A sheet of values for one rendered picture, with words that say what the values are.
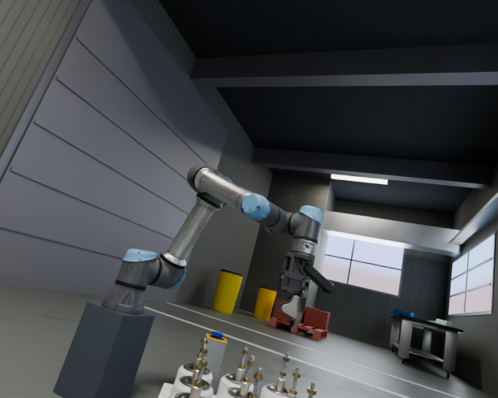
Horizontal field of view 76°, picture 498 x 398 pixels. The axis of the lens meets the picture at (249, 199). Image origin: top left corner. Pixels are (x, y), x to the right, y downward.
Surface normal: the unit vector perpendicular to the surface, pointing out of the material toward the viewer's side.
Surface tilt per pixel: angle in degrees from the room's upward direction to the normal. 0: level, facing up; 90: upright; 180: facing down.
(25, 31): 90
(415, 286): 90
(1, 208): 90
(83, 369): 90
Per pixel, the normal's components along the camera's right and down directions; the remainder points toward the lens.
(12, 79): 0.91, 0.13
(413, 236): -0.33, -0.34
